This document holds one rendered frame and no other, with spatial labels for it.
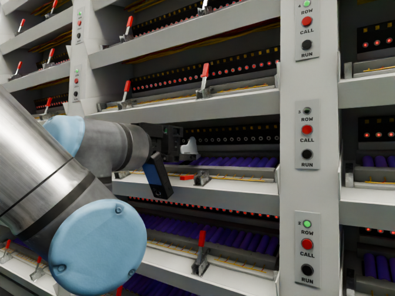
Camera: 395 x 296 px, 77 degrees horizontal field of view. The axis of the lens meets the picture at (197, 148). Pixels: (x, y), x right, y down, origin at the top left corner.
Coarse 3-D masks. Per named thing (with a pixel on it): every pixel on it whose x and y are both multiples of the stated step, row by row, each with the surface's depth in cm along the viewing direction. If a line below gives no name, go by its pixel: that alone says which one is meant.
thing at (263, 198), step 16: (224, 144) 71; (240, 144) 68; (256, 144) 65; (272, 144) 63; (112, 176) 73; (128, 176) 71; (144, 176) 68; (112, 192) 72; (128, 192) 68; (144, 192) 64; (176, 192) 59; (192, 192) 56; (208, 192) 54; (224, 192) 52; (240, 192) 50; (256, 192) 48; (272, 192) 47; (224, 208) 53; (240, 208) 51; (256, 208) 49; (272, 208) 47
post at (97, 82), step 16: (80, 0) 84; (96, 16) 83; (112, 16) 88; (128, 16) 95; (96, 32) 83; (112, 32) 88; (80, 48) 82; (80, 64) 82; (112, 64) 88; (128, 64) 94; (96, 80) 83; (112, 80) 88; (80, 96) 80; (96, 96) 83; (128, 96) 94; (80, 112) 80
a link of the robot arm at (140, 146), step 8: (128, 128) 45; (136, 128) 46; (136, 136) 45; (144, 136) 46; (136, 144) 44; (144, 144) 46; (136, 152) 44; (144, 152) 46; (136, 160) 45; (144, 160) 47; (128, 168) 46; (136, 168) 47
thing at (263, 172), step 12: (168, 168) 65; (180, 168) 63; (192, 168) 61; (204, 168) 59; (216, 168) 58; (228, 168) 57; (240, 168) 55; (252, 168) 54; (264, 168) 53; (252, 180) 52; (264, 180) 50
